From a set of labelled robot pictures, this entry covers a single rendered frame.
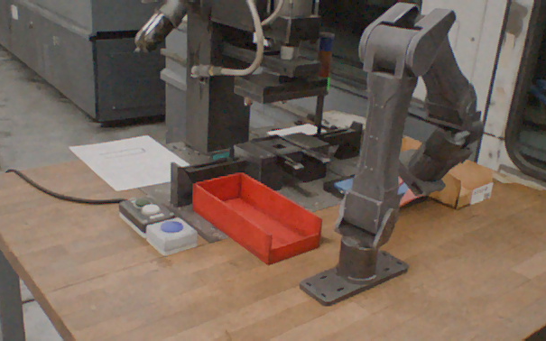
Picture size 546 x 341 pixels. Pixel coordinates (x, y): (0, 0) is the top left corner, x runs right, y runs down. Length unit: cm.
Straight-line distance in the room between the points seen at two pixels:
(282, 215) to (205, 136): 42
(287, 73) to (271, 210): 29
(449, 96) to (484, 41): 67
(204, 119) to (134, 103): 303
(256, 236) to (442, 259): 34
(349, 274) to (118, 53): 355
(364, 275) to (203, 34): 73
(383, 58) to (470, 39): 87
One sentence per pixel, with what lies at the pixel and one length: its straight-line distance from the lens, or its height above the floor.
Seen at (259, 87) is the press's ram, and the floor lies 114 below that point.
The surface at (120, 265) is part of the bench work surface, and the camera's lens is 104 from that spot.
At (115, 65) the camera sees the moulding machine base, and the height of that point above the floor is 48.
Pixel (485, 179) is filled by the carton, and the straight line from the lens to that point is 143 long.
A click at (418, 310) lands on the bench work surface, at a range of 98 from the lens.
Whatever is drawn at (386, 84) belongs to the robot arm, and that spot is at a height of 124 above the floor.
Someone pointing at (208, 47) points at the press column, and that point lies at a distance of 144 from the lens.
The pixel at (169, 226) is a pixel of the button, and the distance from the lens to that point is 108.
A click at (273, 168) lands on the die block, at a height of 96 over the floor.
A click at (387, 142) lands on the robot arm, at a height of 115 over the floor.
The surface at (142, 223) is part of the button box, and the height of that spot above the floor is 93.
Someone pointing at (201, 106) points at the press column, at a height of 102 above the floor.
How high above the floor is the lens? 144
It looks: 22 degrees down
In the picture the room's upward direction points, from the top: 4 degrees clockwise
